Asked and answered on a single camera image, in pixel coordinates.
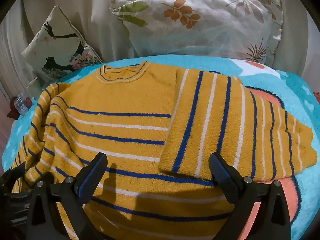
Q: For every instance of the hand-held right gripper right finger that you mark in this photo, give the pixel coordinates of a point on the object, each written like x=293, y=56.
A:
x=226, y=177

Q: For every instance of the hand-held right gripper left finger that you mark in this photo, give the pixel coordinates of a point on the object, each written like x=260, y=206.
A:
x=86, y=180

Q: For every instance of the white bird print cushion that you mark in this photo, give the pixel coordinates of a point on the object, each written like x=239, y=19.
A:
x=58, y=50

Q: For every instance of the white cup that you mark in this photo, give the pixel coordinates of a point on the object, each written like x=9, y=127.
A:
x=33, y=88

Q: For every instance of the turquoise printed fleece blanket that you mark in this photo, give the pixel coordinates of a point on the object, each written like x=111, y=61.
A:
x=295, y=205

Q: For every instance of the white leaf print pillow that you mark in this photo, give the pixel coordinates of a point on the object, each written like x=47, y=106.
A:
x=207, y=20

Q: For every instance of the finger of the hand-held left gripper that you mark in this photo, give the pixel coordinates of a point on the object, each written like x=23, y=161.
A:
x=15, y=176

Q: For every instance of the red object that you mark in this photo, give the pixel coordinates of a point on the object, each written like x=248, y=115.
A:
x=11, y=111

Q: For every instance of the yellow striped knit sweater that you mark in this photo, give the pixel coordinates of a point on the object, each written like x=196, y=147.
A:
x=130, y=120

